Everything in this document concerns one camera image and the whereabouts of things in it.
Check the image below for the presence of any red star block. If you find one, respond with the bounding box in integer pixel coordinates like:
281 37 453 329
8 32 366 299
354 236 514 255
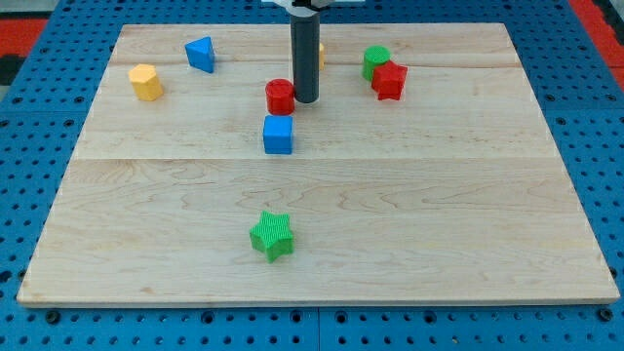
371 60 409 100

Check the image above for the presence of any wooden board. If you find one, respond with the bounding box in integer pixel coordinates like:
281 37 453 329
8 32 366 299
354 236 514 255
17 23 620 308

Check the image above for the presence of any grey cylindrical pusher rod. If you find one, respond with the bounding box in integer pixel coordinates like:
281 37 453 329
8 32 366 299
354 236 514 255
290 12 320 103

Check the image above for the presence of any blue cube block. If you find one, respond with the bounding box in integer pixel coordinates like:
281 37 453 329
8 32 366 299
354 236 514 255
262 115 293 154

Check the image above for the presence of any blue triangle block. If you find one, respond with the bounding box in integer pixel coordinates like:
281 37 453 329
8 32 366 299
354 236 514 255
184 36 215 73

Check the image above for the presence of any green star block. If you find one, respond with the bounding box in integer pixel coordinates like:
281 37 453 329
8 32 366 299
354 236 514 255
250 211 294 263

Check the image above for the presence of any red cylinder block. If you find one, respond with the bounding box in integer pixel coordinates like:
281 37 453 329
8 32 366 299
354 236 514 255
265 78 294 115

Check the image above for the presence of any yellow hexagon block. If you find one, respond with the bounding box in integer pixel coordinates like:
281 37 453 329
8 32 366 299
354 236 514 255
128 63 164 101

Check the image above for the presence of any yellow block behind rod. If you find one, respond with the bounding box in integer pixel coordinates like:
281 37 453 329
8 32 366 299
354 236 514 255
318 43 325 71

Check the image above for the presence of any green cylinder block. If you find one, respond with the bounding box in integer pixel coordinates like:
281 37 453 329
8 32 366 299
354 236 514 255
362 45 391 82

